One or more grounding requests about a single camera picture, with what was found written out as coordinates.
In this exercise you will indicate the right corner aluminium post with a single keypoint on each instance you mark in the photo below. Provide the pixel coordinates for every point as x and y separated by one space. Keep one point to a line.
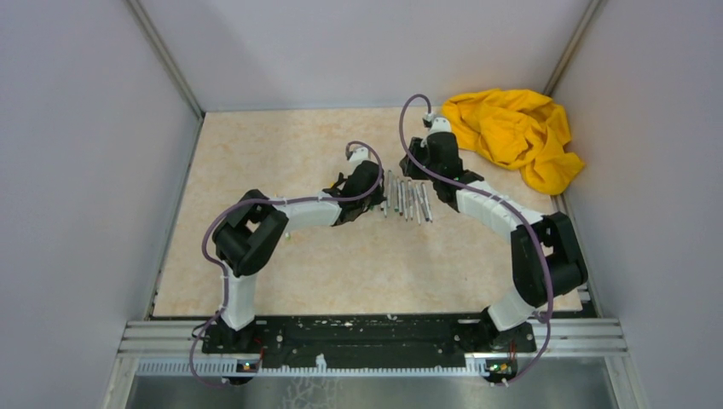
590 14

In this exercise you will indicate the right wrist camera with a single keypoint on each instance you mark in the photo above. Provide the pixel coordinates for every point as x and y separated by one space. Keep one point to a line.
435 123

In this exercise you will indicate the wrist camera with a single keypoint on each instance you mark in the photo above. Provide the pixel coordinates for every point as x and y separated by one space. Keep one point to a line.
357 156
435 123

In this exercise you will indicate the yellow end rainbow marker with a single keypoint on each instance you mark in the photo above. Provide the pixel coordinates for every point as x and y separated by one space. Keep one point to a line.
410 200

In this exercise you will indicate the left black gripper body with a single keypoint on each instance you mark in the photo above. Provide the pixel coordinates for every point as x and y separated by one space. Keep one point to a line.
375 198

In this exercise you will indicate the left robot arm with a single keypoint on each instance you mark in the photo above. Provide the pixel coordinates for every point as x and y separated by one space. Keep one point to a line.
244 237

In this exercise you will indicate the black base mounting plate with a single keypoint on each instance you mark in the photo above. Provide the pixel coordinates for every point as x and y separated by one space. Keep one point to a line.
219 339

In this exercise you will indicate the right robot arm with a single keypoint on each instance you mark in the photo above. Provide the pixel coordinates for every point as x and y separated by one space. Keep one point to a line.
546 257

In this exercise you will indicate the yellow crumpled cloth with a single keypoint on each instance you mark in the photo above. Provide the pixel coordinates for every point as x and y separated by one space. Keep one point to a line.
517 129

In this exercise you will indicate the left corner aluminium post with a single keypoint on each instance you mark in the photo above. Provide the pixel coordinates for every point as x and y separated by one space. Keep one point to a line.
164 55

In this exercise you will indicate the aluminium frame rail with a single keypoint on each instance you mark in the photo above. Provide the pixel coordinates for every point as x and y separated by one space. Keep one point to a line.
563 338

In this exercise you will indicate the corner aluminium post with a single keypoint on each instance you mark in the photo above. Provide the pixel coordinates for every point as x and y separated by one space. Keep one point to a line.
164 55
590 14

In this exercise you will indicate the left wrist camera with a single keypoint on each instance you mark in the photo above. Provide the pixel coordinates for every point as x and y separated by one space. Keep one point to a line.
357 156

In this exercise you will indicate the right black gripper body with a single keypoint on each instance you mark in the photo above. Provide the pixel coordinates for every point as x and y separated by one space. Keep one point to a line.
419 152

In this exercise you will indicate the white cable duct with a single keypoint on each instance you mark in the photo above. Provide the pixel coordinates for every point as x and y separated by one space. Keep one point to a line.
231 367

